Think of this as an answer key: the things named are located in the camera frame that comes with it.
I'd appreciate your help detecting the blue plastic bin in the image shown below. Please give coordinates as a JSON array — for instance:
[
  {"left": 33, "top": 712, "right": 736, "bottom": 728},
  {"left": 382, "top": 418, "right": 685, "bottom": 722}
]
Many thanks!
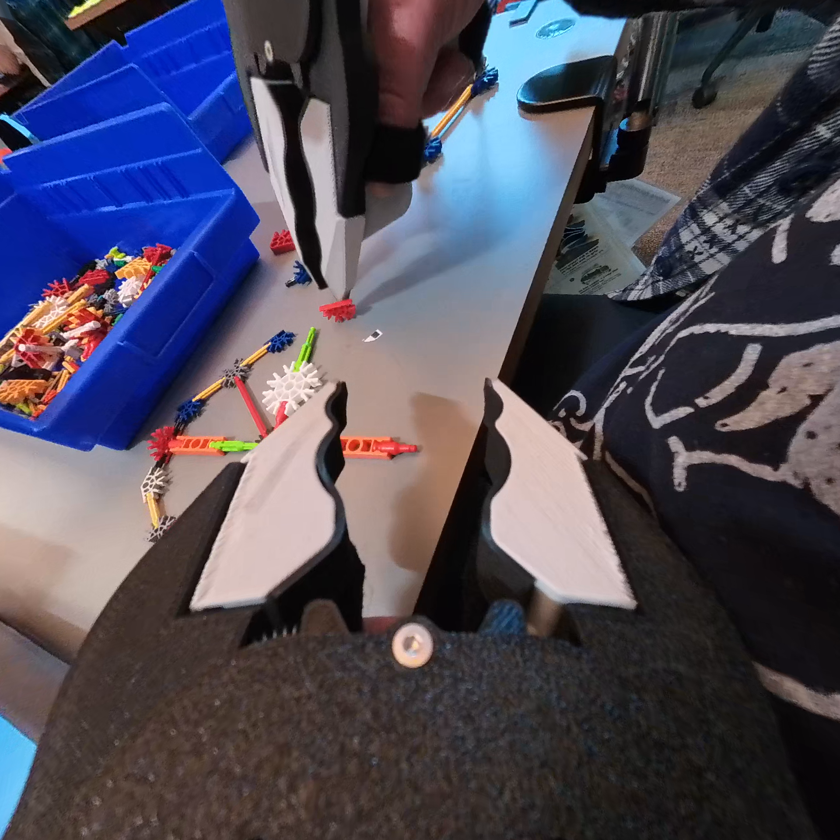
[
  {"left": 12, "top": 0, "right": 253, "bottom": 165},
  {"left": 0, "top": 151, "right": 261, "bottom": 452}
]

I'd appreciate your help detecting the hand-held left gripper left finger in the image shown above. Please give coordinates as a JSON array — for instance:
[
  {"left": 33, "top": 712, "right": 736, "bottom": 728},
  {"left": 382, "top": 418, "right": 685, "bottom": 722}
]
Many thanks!
[{"left": 189, "top": 381, "right": 349, "bottom": 611}]

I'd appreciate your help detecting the black desk clamp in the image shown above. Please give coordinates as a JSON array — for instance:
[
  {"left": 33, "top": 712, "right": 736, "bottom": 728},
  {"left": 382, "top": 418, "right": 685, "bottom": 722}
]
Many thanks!
[{"left": 516, "top": 13, "right": 680, "bottom": 201}]

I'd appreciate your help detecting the colourful toy rod wheel assembly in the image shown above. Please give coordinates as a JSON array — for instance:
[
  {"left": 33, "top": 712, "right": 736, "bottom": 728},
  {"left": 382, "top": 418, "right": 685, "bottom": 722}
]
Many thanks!
[{"left": 140, "top": 327, "right": 419, "bottom": 544}]

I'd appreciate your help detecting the pile of toy construction pieces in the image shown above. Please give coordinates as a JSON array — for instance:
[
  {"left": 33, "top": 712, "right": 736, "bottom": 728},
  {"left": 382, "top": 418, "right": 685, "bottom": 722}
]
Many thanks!
[{"left": 0, "top": 243, "right": 177, "bottom": 421}]

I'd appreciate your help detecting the person's right hand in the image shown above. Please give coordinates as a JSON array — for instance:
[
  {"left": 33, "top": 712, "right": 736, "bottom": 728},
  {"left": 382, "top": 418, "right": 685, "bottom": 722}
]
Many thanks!
[{"left": 367, "top": 0, "right": 492, "bottom": 129}]

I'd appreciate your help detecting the plaid flannel shirt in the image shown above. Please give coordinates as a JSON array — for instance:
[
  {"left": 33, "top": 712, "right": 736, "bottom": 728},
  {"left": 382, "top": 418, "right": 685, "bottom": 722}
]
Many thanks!
[{"left": 610, "top": 20, "right": 840, "bottom": 303}]

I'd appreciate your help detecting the office chair base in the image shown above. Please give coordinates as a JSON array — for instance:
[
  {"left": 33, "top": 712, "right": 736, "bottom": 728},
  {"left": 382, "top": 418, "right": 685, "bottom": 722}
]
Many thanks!
[{"left": 692, "top": 0, "right": 788, "bottom": 109}]

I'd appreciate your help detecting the black printed shirt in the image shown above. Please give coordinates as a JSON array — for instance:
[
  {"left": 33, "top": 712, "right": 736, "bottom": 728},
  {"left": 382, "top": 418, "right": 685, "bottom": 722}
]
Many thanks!
[{"left": 545, "top": 177, "right": 840, "bottom": 723}]

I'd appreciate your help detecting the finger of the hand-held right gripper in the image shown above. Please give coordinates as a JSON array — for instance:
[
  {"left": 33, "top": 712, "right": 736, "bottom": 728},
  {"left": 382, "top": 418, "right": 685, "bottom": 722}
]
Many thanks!
[
  {"left": 251, "top": 62, "right": 329, "bottom": 291},
  {"left": 300, "top": 92, "right": 367, "bottom": 303}
]

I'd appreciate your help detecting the long red toy rod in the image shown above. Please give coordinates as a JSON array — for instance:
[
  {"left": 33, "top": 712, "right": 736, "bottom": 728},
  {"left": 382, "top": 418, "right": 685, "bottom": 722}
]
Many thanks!
[{"left": 234, "top": 379, "right": 271, "bottom": 437}]

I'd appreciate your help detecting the white paper sheet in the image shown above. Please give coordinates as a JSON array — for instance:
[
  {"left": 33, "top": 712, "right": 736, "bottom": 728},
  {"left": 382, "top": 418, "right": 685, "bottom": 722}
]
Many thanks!
[{"left": 548, "top": 177, "right": 683, "bottom": 296}]

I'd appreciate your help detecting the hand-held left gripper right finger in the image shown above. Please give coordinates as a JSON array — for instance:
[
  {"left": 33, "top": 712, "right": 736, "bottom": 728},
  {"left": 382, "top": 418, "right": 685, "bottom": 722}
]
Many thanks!
[{"left": 481, "top": 378, "right": 637, "bottom": 637}]

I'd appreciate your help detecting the toy vehicle model with wheels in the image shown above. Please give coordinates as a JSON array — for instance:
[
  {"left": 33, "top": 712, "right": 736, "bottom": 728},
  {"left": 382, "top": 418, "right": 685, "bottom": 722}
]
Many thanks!
[{"left": 420, "top": 62, "right": 500, "bottom": 165}]

